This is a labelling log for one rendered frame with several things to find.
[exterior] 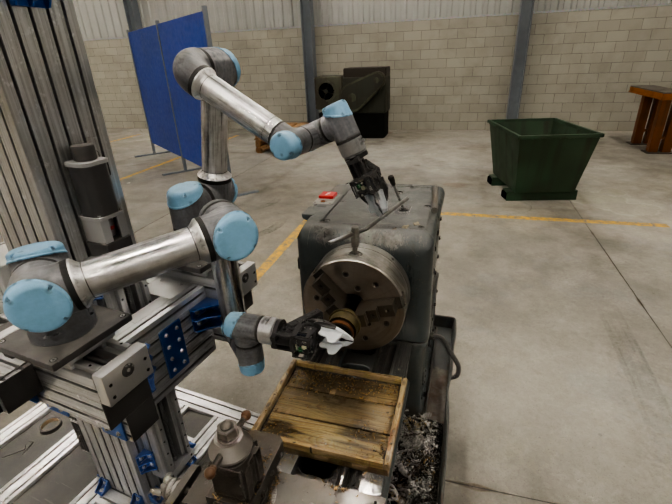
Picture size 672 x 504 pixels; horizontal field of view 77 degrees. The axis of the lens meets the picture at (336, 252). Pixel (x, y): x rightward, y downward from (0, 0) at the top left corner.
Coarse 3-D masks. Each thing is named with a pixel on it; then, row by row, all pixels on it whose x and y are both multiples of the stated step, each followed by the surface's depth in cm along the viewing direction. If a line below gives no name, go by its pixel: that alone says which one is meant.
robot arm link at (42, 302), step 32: (192, 224) 99; (224, 224) 97; (128, 256) 93; (160, 256) 95; (192, 256) 99; (224, 256) 99; (32, 288) 82; (64, 288) 86; (96, 288) 90; (32, 320) 84; (64, 320) 87
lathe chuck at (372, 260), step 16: (336, 256) 123; (352, 256) 121; (368, 256) 122; (384, 256) 125; (336, 272) 122; (352, 272) 120; (368, 272) 119; (384, 272) 118; (400, 272) 125; (304, 288) 128; (352, 288) 123; (368, 288) 121; (384, 288) 119; (400, 288) 120; (304, 304) 130; (320, 304) 128; (352, 304) 135; (384, 320) 124; (400, 320) 122; (368, 336) 128; (384, 336) 126
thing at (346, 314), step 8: (336, 312) 117; (344, 312) 116; (352, 312) 116; (336, 320) 113; (344, 320) 114; (352, 320) 114; (344, 328) 111; (352, 328) 113; (360, 328) 118; (352, 336) 112
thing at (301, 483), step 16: (192, 464) 92; (192, 480) 90; (208, 480) 88; (288, 480) 87; (304, 480) 87; (176, 496) 85; (192, 496) 85; (272, 496) 84; (288, 496) 84; (304, 496) 84; (320, 496) 84; (336, 496) 84; (352, 496) 83; (368, 496) 83
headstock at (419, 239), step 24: (408, 192) 168; (312, 216) 147; (336, 216) 146; (360, 216) 145; (408, 216) 144; (432, 216) 143; (312, 240) 138; (360, 240) 134; (384, 240) 132; (408, 240) 130; (432, 240) 129; (312, 264) 142; (408, 264) 131; (432, 264) 132; (432, 288) 140; (408, 312) 139; (408, 336) 143
